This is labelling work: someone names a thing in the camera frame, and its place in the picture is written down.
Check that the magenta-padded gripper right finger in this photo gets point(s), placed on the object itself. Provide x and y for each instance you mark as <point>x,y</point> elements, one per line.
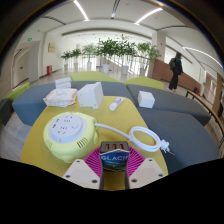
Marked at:
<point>146,173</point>

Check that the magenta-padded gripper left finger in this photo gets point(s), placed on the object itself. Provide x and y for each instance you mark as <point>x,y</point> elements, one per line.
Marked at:
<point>81,173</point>

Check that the round yellow-green power strip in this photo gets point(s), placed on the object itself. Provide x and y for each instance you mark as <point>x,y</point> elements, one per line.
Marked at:
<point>68,133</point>

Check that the large grey sofa seat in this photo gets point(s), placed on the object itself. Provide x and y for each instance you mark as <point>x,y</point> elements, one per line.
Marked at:
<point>186,140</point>

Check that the small white cube box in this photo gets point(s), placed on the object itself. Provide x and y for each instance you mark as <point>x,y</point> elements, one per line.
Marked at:
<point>146,99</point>

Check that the white tube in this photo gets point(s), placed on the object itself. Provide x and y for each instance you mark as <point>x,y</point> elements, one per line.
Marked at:
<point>116,104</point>

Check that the white box with upright flap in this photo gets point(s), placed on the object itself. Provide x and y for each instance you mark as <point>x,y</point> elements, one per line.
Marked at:
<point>89,95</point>

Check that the pink-white tissue pack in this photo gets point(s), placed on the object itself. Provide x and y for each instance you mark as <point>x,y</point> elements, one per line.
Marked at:
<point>60,96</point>

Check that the long grey sofa seat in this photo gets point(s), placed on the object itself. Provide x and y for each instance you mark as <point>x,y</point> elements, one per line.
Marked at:
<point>28,105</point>

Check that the wooden bench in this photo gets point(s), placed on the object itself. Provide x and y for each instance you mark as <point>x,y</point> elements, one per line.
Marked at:
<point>206,106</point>

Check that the short green seat cushion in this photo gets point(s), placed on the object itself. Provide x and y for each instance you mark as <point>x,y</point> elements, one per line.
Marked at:
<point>143,82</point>

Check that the flat white stacked box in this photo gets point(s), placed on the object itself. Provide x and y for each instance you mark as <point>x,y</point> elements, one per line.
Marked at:
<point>63,82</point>

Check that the long green seat cushion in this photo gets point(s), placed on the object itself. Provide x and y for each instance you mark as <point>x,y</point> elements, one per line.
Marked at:
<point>93,76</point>

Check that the dark grey seat block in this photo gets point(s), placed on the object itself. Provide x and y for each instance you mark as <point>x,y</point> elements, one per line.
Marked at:
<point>5,111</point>

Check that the brown wooden counter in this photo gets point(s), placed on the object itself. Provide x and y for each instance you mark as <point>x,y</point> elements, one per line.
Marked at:
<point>163,71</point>

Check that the green side seat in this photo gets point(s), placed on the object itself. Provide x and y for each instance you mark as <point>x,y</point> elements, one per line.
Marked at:
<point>16,91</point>

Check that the person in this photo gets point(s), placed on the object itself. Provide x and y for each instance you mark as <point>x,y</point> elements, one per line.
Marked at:
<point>175,70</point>

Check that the red bin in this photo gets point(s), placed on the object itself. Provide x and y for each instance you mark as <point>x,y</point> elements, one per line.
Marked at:
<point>49,70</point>

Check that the potted green plants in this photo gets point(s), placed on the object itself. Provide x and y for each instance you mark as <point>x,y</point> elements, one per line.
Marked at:
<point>108,48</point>

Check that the green exit sign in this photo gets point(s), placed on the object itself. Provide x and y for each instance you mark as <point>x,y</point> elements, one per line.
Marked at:
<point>29,39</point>

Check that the long ceiling lights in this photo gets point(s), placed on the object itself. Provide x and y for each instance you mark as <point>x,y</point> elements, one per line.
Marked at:
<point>81,10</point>

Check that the framed wall picture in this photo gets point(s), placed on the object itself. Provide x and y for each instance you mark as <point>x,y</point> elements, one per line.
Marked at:
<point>52,48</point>

